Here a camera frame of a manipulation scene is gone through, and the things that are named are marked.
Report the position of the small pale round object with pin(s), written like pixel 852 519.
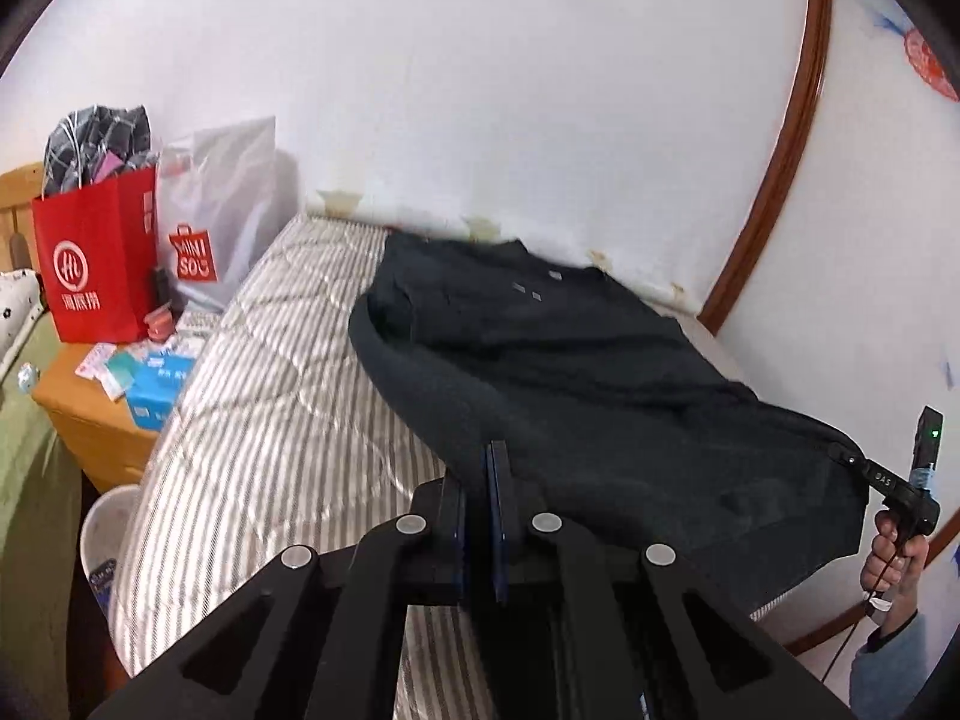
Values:
pixel 28 379

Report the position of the white floral pillow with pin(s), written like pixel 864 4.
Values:
pixel 15 315

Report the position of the wooden nightstand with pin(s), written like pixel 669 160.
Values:
pixel 90 427

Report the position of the person's right forearm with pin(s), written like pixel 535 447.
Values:
pixel 889 667

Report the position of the person's right hand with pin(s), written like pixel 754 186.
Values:
pixel 885 570

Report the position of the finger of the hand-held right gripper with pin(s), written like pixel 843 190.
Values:
pixel 847 459

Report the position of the white plastic bin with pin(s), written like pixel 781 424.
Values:
pixel 105 532

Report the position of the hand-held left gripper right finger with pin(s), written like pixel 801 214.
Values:
pixel 499 532

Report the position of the white plastic shopping bag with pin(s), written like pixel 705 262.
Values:
pixel 225 195

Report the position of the striped mattress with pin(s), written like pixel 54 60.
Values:
pixel 285 405

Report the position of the pink printed packet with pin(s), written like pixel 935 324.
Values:
pixel 94 364

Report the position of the wooden headboard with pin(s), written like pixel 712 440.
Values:
pixel 19 210

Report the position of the dark plaid cloth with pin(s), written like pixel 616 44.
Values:
pixel 90 142

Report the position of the red paper decoration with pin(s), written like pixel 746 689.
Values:
pixel 930 64

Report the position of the blue tissue pack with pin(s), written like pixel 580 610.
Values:
pixel 161 390

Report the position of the brown wooden door frame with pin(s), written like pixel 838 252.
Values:
pixel 787 150

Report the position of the red paper bag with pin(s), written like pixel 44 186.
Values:
pixel 90 270

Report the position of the pink small jar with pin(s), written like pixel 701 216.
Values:
pixel 159 324

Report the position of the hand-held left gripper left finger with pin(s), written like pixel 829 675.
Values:
pixel 466 547

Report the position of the black sweatshirt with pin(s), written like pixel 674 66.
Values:
pixel 562 360

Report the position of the green blanket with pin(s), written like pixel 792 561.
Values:
pixel 34 525

